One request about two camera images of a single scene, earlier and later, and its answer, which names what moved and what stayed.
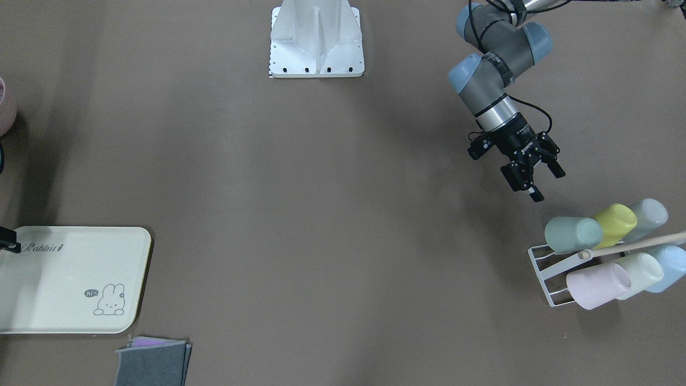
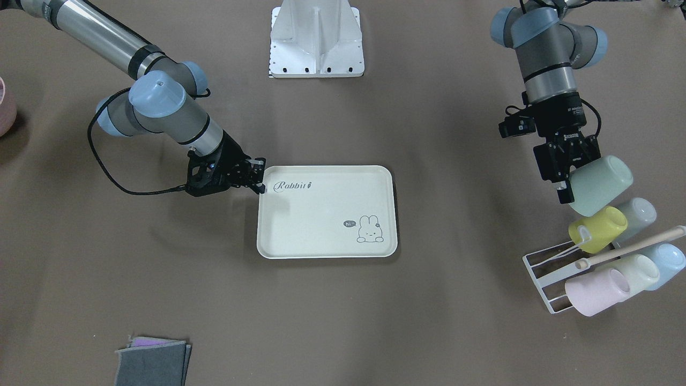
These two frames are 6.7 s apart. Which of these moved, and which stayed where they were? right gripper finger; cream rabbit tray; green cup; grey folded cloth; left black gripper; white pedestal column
Moved: green cup; cream rabbit tray; right gripper finger; left black gripper
Stayed: grey folded cloth; white pedestal column
